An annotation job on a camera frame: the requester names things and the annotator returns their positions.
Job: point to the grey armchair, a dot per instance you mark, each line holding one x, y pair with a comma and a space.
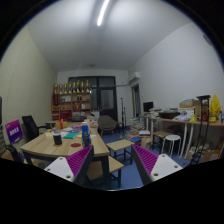
106, 123

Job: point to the long wooden side desk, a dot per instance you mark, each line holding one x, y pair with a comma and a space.
173, 120

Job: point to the flat round red coaster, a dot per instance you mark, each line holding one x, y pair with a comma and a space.
76, 145

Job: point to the black cup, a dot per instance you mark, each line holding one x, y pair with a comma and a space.
57, 139

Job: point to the white pot pink flowers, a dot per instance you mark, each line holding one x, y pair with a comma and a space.
93, 126

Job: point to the black office chair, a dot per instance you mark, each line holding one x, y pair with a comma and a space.
30, 126

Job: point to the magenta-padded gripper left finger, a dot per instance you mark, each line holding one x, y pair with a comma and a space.
79, 160

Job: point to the yellow bag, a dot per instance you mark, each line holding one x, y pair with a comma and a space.
215, 106

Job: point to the low square wooden table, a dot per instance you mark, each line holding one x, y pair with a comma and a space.
119, 144

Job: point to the wooden shelf unit with trophies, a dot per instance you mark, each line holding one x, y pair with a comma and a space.
71, 101

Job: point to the teal book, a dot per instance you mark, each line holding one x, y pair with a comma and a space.
70, 135

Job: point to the wooden bench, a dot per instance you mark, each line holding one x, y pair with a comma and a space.
113, 165

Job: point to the black computer monitor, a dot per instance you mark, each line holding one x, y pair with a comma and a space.
148, 106

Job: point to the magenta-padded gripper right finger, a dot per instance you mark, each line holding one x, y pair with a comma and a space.
146, 159

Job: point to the ceiling tube light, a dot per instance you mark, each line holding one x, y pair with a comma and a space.
102, 13

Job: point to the black framed glass door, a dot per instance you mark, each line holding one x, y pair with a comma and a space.
106, 100

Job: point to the book stacks on floor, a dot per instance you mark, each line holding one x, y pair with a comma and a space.
135, 128

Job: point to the wooden stool dark legs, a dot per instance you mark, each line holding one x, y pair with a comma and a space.
161, 134

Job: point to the white round stool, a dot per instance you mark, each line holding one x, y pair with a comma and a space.
172, 137

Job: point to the purple sign board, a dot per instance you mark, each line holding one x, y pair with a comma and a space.
14, 131

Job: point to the tall black metal stand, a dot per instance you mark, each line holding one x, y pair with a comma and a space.
203, 126

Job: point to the yellow gift box red ribbon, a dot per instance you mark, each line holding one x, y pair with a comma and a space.
60, 125

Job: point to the white air conditioner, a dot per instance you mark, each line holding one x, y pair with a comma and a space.
134, 78

